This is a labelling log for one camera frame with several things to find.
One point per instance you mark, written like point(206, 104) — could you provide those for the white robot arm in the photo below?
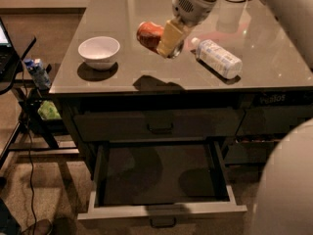
point(284, 199)

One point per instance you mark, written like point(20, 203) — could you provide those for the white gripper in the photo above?
point(192, 9)

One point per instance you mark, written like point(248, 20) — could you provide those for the dark drawer cabinet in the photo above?
point(141, 80)

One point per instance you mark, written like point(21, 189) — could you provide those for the blue water bottle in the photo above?
point(38, 73)

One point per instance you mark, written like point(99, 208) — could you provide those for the white ceramic bowl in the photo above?
point(99, 52)

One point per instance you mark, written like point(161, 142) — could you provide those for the green snack bag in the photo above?
point(48, 111)

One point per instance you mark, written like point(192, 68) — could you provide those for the red coke can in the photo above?
point(149, 34)

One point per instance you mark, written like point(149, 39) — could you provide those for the white plastic bottle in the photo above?
point(219, 59)

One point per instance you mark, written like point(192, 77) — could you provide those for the open middle drawer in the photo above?
point(159, 184)

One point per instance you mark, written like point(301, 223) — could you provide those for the closed top drawer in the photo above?
point(151, 125)

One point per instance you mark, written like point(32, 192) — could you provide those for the black laptop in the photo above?
point(8, 54)

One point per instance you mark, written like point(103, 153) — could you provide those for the brown shoe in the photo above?
point(41, 227)

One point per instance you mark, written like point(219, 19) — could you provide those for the right side lower drawers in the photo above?
point(260, 128)

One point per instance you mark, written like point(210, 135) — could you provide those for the black side stand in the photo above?
point(31, 132)

